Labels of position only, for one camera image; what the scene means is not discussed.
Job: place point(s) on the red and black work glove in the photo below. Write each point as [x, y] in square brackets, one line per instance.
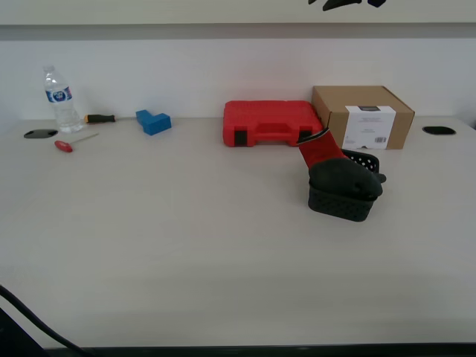
[323, 152]

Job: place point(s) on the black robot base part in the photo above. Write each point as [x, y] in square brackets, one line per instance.
[11, 342]

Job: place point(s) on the black perforated plastic basket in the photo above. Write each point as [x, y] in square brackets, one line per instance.
[334, 210]

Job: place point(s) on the red plastic tool case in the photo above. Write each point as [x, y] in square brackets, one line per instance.
[267, 115]

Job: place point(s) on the blue block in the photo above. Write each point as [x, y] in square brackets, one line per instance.
[152, 124]

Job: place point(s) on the brown cardboard box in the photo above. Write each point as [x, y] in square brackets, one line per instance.
[334, 111]

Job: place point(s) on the orange and black screwdriver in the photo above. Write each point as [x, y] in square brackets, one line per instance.
[100, 118]

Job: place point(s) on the clear plastic water bottle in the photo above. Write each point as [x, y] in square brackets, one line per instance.
[63, 111]

